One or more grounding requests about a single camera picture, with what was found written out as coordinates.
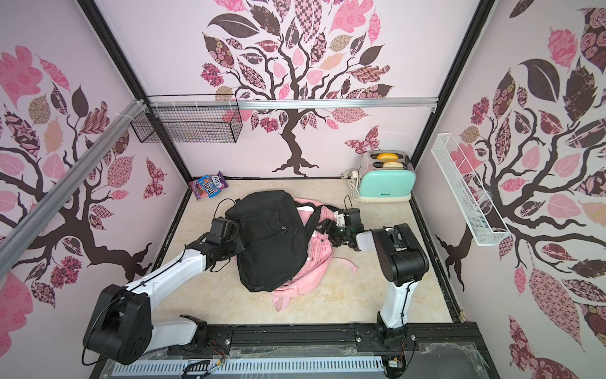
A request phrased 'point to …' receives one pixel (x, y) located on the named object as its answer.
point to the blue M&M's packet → (211, 187)
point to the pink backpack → (316, 216)
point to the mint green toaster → (386, 177)
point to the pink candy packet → (198, 191)
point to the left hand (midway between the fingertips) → (242, 248)
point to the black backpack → (274, 230)
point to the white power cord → (353, 178)
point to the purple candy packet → (219, 181)
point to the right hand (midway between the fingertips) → (316, 233)
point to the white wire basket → (484, 220)
